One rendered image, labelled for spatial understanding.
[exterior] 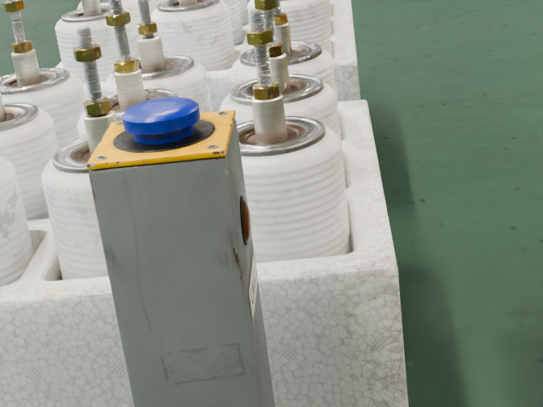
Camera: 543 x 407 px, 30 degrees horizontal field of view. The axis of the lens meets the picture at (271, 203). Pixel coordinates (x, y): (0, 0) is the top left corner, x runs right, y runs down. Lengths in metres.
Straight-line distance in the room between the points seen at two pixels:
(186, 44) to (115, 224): 0.71
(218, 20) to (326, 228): 0.56
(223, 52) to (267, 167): 0.57
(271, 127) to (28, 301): 0.20
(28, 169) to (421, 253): 0.46
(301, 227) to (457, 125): 0.83
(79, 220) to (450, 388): 0.35
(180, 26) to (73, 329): 0.58
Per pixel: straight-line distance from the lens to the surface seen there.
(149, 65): 0.94
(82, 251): 0.71
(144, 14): 0.94
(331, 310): 0.68
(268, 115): 0.69
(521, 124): 1.49
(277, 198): 0.67
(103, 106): 0.71
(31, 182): 0.84
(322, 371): 0.70
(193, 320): 0.54
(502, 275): 1.05
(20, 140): 0.83
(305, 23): 1.20
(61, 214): 0.71
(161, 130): 0.51
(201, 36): 1.21
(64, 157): 0.73
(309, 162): 0.67
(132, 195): 0.51
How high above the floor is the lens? 0.47
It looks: 22 degrees down
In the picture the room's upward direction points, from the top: 7 degrees counter-clockwise
